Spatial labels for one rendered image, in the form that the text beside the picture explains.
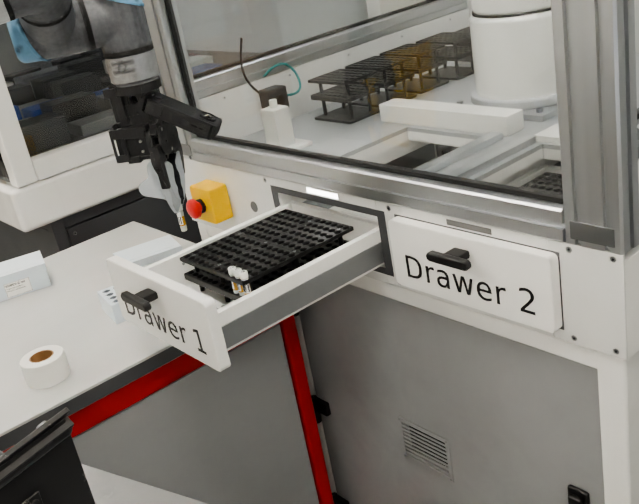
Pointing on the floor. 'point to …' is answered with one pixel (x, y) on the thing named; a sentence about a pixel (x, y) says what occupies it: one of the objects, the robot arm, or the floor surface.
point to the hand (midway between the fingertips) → (180, 202)
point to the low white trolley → (154, 391)
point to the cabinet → (470, 405)
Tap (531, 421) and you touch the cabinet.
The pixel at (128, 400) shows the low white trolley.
